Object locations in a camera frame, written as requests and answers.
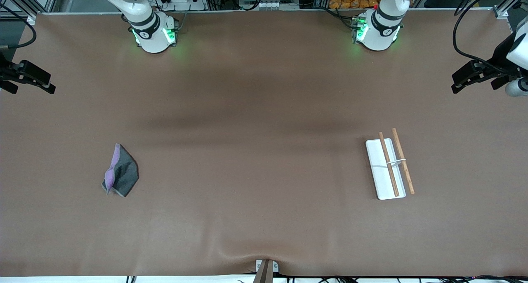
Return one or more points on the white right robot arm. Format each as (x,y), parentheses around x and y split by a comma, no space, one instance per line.
(152,35)

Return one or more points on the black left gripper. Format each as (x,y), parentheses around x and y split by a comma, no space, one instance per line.
(499,56)

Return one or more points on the aluminium frame beam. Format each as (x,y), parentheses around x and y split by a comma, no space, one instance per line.
(24,0)

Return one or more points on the brown table mat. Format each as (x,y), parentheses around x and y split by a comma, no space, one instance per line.
(255,171)

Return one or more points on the white electronics box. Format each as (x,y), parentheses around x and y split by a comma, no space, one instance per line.
(268,5)

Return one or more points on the grey and purple towel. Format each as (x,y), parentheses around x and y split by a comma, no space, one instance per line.
(123,173)

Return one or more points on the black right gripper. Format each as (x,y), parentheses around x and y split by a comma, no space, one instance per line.
(5,73)

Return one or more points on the metal bracket with brown post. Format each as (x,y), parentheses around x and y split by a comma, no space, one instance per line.
(266,270)

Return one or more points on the white rectangular tray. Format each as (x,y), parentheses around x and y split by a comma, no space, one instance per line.
(381,167)

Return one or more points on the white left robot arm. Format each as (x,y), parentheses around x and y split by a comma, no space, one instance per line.
(379,31)

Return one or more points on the white corner bracket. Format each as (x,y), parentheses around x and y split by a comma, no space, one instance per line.
(31,20)
(501,13)

